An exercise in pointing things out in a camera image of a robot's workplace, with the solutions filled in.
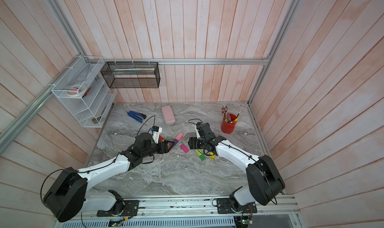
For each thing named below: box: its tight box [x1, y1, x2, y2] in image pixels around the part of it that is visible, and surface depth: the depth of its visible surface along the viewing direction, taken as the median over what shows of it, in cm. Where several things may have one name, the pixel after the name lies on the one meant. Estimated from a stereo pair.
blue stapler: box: [127, 110, 147, 123], surface depth 113 cm
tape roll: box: [66, 83, 87, 97], surface depth 75 cm
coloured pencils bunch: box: [221, 105, 242, 124], surface depth 95 cm
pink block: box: [175, 132, 184, 141], surface depth 103 cm
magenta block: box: [180, 144, 190, 154], surface depth 96 cm
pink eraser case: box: [161, 105, 176, 125], surface depth 110 cm
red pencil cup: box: [221, 113, 237, 134], surface depth 98 cm
